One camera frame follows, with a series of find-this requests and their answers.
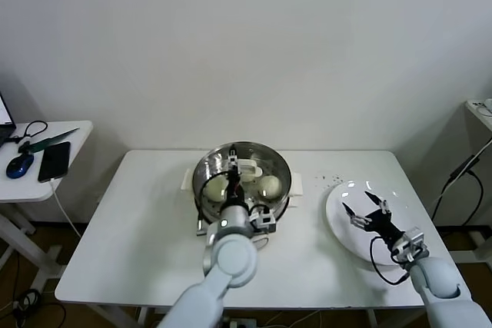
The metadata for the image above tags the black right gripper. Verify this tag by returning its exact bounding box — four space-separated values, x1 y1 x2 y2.
341 191 405 247

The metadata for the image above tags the black power cable with adapter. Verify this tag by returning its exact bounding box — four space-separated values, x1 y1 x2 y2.
430 154 484 229

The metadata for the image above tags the white electric cooker base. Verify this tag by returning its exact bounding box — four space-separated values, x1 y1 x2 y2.
180 168 304 256

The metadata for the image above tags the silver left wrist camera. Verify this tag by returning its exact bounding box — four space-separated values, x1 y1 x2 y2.
248 207 277 234

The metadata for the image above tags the white steamed baozi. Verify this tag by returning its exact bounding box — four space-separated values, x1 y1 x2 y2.
202 177 228 202
256 175 283 199

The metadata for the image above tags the black smartphone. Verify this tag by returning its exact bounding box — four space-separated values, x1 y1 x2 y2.
37 141 72 183

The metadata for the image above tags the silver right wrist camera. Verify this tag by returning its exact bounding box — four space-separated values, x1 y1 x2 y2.
391 227 428 263

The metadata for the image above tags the black lanyard loop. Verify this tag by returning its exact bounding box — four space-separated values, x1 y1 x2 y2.
7 120 48 144

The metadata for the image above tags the thin white cable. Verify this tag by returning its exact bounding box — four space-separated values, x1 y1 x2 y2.
437 142 492 200

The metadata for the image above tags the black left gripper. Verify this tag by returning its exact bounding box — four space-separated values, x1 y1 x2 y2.
224 144 248 210

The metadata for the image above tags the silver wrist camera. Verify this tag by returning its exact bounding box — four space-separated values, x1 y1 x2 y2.
391 227 428 263
248 207 277 234

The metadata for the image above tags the white phone charging cable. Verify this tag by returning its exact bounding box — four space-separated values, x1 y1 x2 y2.
48 178 84 239

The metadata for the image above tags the black laptop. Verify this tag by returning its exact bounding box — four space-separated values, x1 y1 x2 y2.
0 91 18 148

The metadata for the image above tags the black floor cable bundle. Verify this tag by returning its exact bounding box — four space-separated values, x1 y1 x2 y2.
11 288 68 328

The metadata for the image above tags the round glass pot lid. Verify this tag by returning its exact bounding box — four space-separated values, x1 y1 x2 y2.
194 142 292 221

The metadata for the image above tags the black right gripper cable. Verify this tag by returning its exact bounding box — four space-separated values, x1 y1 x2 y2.
370 237 411 287

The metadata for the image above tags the white desk with frame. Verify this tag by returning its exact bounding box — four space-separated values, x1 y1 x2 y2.
447 104 492 266

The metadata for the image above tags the white power strip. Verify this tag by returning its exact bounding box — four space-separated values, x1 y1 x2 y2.
465 98 492 118

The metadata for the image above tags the large white round plate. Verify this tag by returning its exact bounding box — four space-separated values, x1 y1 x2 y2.
325 180 424 267

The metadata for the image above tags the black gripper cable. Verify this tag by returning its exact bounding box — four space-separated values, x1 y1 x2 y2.
370 237 411 287
195 174 231 237

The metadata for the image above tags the blue computer mouse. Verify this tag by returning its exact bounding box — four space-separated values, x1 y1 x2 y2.
5 153 35 180

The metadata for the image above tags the perforated stainless steel steamer basket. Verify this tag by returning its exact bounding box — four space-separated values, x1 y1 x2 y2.
191 141 293 231

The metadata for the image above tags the small white side table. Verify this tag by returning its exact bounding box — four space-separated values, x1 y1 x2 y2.
0 119 95 290

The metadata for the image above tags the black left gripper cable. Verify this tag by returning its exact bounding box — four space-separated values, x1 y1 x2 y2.
195 174 231 237

